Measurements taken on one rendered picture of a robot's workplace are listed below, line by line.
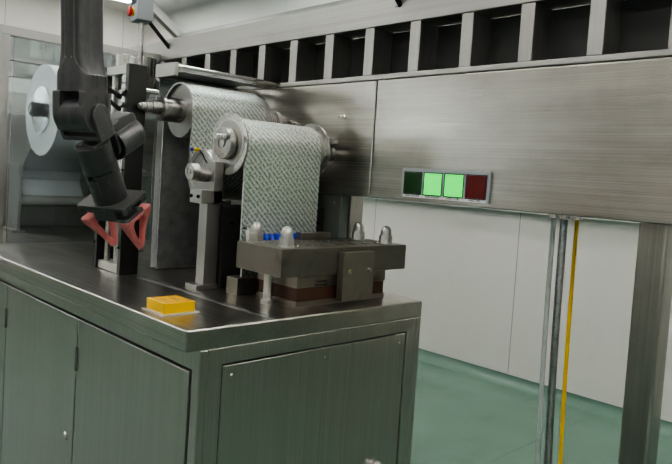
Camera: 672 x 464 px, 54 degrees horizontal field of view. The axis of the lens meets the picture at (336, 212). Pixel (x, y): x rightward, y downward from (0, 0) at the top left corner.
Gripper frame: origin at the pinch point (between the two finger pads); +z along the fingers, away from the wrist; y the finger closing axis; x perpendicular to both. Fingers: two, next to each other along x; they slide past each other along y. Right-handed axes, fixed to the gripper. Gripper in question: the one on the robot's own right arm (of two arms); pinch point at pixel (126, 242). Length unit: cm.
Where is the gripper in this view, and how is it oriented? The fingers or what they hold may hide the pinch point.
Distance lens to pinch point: 124.7
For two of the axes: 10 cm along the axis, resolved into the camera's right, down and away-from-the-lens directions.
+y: -9.2, -0.8, 3.8
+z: 1.3, 8.6, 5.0
